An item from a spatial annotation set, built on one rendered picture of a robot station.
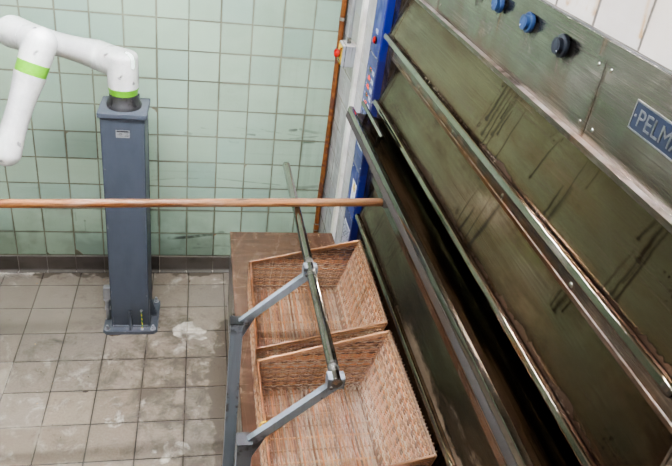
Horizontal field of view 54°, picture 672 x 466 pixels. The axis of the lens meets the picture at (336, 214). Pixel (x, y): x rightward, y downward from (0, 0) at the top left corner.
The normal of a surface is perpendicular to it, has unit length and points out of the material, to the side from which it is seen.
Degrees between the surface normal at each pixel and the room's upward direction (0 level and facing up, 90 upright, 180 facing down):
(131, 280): 90
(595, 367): 70
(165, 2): 90
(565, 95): 90
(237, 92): 90
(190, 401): 0
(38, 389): 0
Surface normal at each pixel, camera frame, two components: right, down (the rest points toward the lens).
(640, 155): -0.98, -0.02
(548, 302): -0.87, -0.31
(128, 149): 0.15, 0.51
